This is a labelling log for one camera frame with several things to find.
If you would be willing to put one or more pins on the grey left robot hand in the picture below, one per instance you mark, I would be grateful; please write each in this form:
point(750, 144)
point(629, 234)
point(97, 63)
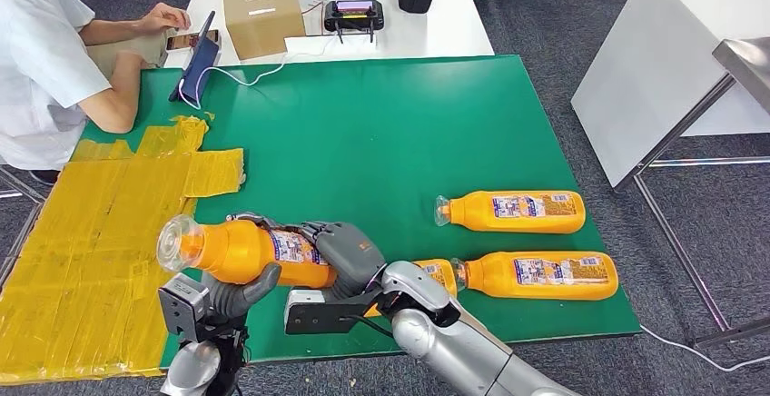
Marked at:
point(240, 297)

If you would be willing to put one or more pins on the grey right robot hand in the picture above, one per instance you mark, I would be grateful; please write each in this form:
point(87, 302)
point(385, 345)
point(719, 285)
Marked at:
point(355, 258)

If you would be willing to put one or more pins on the person's left hand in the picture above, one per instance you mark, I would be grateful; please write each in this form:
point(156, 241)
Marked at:
point(162, 19)

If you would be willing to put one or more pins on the smartphone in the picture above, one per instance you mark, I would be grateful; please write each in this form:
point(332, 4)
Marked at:
point(180, 40)

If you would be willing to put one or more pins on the orange detergent bottle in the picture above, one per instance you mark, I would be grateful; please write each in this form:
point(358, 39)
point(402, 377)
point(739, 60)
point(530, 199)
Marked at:
point(442, 276)
point(240, 252)
point(475, 213)
point(499, 276)

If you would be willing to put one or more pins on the person's left forearm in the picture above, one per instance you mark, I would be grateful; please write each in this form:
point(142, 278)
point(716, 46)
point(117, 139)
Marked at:
point(111, 32)

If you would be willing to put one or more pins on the person's right forearm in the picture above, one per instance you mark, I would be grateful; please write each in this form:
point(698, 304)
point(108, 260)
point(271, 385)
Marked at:
point(120, 98)

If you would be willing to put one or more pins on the tablet in blue case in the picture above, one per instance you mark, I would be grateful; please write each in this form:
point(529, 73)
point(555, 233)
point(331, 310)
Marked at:
point(198, 68)

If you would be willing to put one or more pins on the brown cardboard box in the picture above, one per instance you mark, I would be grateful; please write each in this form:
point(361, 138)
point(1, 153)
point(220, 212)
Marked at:
point(264, 20)

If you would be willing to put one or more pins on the green table board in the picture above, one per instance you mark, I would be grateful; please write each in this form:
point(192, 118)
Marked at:
point(391, 128)

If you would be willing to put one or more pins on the person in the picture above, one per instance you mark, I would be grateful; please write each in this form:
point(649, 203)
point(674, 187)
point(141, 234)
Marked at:
point(36, 68)

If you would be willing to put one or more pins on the yellow taped mat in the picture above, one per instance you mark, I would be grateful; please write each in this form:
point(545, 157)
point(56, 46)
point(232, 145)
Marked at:
point(90, 261)

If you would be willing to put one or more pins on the black handheld controller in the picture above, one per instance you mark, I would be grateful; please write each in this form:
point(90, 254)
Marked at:
point(355, 17)

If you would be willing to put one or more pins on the large white table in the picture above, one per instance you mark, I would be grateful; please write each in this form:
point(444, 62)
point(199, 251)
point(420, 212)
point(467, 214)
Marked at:
point(649, 68)

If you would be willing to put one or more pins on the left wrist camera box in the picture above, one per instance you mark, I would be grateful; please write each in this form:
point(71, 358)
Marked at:
point(180, 309)

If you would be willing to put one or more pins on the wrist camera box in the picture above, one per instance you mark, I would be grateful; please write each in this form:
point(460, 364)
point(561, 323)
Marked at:
point(180, 309)
point(319, 318)

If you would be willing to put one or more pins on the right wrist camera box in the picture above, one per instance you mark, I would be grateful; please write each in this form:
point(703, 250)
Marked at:
point(319, 318)

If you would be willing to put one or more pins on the metal chair frame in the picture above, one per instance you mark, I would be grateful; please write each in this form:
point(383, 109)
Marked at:
point(24, 187)

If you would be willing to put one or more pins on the steel frame table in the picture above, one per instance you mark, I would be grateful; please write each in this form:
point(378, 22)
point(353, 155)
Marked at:
point(746, 62)

